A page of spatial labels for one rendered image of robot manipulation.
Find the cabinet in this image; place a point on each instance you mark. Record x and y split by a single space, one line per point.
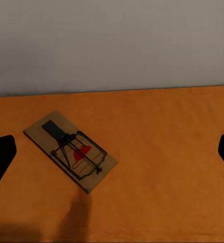
168 184

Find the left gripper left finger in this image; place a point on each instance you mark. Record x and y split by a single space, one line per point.
8 151

